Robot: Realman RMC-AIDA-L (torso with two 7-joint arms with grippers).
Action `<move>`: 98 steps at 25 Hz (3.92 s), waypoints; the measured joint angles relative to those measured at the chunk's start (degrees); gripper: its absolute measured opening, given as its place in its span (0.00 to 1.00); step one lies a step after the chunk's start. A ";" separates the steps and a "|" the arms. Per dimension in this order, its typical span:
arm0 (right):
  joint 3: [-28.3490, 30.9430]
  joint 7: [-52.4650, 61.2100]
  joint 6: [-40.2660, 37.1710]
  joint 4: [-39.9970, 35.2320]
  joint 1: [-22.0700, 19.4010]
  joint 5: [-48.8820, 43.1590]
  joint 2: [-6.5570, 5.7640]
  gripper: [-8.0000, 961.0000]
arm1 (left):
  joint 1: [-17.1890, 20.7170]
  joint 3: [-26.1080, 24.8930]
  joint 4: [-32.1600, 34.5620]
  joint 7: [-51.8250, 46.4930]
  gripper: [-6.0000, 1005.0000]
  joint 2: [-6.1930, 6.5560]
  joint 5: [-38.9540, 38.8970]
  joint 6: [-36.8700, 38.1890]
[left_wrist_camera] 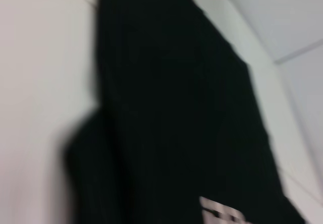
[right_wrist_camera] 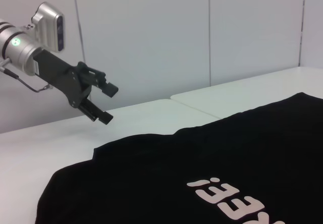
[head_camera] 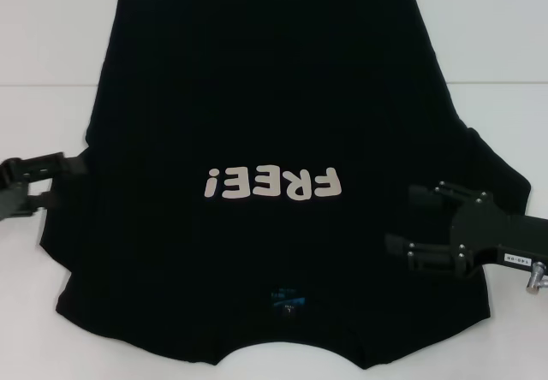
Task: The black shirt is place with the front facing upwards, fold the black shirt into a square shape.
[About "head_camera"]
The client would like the black shirt with FREE print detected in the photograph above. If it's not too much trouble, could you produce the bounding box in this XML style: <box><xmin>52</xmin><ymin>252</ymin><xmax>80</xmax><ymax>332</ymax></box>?
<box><xmin>37</xmin><ymin>0</ymin><xmax>533</xmax><ymax>363</ymax></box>

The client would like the silver right plug connector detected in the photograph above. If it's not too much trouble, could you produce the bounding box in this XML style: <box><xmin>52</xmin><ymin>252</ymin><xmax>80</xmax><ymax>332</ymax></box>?
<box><xmin>526</xmin><ymin>259</ymin><xmax>548</xmax><ymax>292</ymax></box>

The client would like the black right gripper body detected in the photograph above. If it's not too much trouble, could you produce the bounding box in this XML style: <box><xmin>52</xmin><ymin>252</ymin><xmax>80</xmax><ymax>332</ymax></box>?
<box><xmin>449</xmin><ymin>199</ymin><xmax>548</xmax><ymax>280</ymax></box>

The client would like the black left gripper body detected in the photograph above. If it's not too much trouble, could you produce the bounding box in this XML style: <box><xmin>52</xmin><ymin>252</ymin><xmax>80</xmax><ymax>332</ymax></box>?
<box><xmin>0</xmin><ymin>156</ymin><xmax>34</xmax><ymax>223</ymax></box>

